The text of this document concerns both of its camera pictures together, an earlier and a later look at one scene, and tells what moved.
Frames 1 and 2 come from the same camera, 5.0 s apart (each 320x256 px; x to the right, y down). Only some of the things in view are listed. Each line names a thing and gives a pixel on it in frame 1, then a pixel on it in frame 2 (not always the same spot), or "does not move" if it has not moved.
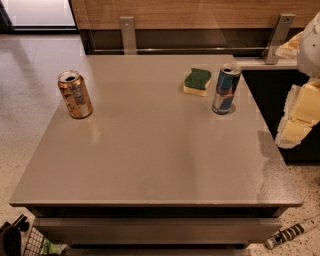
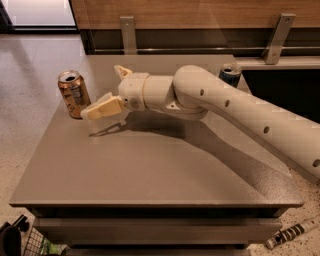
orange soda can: [75, 94] does not move
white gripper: [310, 50] to [132, 90]
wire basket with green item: [38, 245] does not move
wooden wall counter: [188, 27] does not move
